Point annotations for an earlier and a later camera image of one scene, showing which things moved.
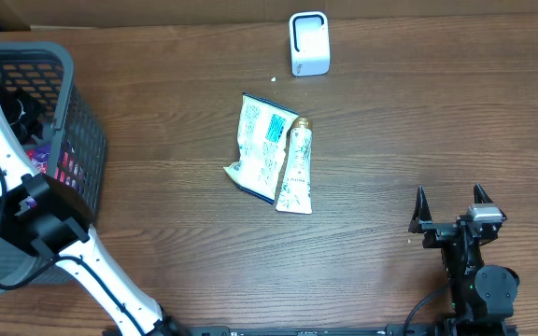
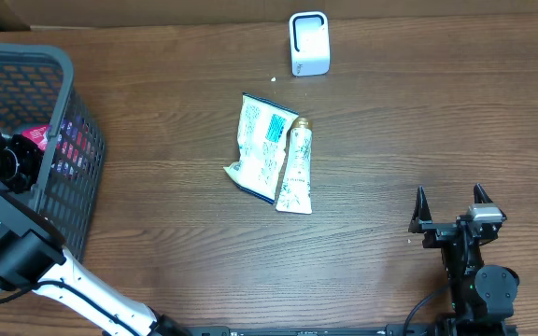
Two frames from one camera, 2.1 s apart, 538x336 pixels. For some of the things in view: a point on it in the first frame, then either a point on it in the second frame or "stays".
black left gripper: (36, 110) → (33, 163)
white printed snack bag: (262, 136) stays
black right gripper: (437, 231) stays
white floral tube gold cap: (295, 195) stays
